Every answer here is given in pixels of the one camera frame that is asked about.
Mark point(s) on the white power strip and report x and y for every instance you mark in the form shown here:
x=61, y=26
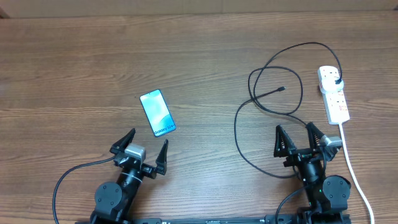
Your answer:
x=335, y=103

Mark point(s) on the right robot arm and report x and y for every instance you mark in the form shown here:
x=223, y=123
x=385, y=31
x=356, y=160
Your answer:
x=327, y=195

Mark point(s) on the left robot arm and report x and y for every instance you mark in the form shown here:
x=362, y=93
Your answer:
x=114, y=199

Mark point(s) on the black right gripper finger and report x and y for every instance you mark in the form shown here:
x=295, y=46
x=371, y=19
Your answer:
x=314, y=135
x=284, y=145

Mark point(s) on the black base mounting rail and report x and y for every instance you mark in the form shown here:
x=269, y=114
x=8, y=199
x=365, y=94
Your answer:
x=268, y=219

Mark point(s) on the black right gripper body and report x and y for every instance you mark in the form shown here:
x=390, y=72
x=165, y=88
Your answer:
x=298, y=158

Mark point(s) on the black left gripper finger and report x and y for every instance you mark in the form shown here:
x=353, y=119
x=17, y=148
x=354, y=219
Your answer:
x=120, y=145
x=161, y=160

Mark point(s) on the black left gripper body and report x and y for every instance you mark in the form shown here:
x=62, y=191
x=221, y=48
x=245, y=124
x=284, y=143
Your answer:
x=148, y=170

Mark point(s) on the Samsung Galaxy smartphone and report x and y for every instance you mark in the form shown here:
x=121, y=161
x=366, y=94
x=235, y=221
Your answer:
x=157, y=112

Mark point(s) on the white charger adapter plug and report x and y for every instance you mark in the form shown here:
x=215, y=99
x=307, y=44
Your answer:
x=330, y=85

